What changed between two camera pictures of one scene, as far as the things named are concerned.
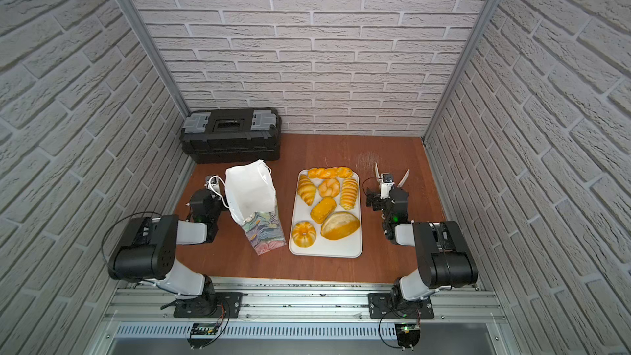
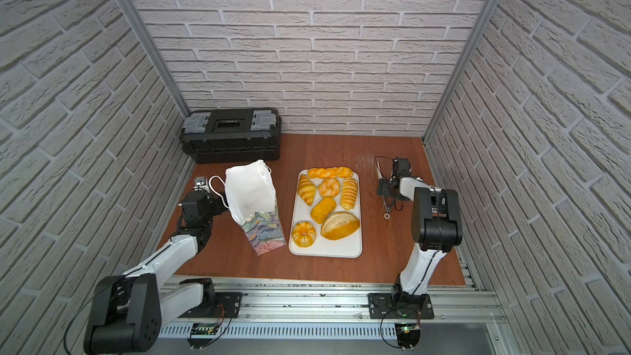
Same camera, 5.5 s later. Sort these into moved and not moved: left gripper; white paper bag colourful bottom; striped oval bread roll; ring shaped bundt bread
Moved: left gripper
Not moved: white paper bag colourful bottom; striped oval bread roll; ring shaped bundt bread
